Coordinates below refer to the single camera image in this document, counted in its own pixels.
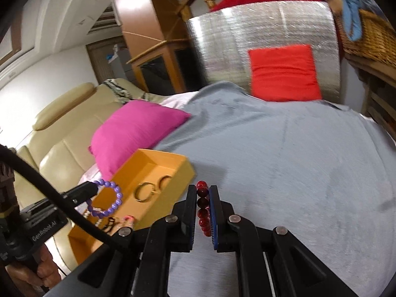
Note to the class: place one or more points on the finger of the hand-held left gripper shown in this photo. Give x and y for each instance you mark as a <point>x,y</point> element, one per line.
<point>80,193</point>

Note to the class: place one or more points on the beige leather sofa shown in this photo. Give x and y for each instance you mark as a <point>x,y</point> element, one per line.
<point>62,123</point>

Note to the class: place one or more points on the blue cloth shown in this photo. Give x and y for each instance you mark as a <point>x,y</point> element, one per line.
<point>352,9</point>

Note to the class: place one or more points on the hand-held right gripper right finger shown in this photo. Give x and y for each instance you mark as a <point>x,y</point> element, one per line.
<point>214,219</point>

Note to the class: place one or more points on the magenta pillow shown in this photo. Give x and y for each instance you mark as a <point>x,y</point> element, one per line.
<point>133,136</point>

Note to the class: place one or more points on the grey blanket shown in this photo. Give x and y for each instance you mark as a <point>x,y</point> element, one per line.
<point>294,161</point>

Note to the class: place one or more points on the silver foil mat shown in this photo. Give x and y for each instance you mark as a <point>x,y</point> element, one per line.
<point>222,37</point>

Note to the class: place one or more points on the person's left hand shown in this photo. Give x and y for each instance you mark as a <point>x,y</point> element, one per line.
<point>46,269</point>

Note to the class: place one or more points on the wicker basket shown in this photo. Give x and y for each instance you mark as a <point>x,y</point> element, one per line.
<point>371,37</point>

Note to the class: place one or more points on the orange cardboard box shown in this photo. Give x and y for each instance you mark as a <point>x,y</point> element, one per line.
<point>164,185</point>

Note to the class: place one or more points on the patterned cloth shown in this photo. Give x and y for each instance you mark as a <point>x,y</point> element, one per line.
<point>123,89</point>

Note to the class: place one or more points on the red pillow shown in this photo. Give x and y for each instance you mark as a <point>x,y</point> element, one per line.
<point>284,74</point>

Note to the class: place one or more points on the wooden cabinet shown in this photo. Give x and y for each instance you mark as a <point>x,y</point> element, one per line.
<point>145,21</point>

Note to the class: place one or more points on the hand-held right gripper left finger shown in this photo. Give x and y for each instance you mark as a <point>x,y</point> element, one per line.
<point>192,216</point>

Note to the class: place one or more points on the light pink sheet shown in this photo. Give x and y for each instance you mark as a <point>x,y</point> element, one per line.
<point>182,99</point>

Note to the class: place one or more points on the wooden shelf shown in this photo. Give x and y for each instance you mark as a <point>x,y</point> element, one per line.
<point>377,89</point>

